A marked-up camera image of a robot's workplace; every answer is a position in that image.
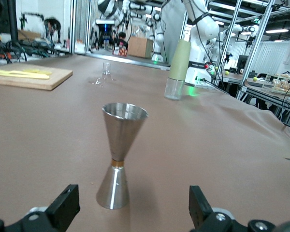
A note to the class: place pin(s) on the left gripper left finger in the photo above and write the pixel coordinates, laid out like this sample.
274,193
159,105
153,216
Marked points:
62,210

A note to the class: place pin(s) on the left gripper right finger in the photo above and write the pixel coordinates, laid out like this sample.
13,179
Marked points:
203,215

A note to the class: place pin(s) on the steel jigger measuring cup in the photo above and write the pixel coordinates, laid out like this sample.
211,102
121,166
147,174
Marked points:
122,135

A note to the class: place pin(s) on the small clear glass cup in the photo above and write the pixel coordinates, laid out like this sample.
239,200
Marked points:
106,68

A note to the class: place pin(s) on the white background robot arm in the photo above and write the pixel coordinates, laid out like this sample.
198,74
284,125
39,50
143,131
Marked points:
158,36

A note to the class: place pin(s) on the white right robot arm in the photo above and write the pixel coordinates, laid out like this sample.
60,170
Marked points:
203,26

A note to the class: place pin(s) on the brown table cover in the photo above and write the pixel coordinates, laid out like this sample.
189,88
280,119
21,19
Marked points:
207,145

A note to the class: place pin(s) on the wooden cutting board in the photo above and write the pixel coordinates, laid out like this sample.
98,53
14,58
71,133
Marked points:
50,81

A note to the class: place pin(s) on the yellow plastic knife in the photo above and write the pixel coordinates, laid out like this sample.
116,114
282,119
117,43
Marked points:
26,76

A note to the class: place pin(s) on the yellow tennis ball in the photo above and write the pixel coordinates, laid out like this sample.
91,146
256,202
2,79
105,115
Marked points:
226,72
255,78

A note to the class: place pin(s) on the yellow plastic fork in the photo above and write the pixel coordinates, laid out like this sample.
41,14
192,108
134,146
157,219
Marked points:
4,71

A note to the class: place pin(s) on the green sleeved glass bottle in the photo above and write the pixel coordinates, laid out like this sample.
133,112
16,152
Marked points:
180,60

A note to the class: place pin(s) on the seated person dark shirt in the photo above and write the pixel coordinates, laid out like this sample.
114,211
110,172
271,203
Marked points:
122,43

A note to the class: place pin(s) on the brown cardboard box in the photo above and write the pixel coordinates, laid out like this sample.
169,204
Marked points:
139,47

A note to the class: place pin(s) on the black computer monitor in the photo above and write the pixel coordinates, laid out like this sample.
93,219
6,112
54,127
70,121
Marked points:
2,17

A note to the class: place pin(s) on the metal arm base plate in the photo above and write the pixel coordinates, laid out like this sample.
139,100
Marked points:
203,83

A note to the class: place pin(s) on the aluminium frame post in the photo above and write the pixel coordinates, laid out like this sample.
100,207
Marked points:
255,48

